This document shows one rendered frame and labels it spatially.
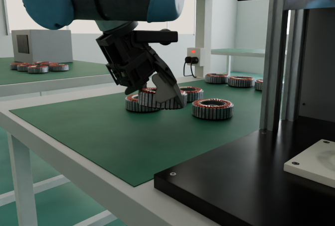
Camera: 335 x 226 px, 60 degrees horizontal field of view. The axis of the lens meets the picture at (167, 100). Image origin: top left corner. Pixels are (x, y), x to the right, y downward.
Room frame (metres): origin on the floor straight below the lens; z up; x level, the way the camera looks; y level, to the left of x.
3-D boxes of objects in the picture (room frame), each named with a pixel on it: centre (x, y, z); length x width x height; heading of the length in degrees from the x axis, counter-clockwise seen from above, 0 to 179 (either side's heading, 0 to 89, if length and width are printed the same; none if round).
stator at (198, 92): (0.97, -0.07, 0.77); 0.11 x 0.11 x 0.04
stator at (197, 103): (0.77, -0.12, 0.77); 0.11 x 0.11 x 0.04
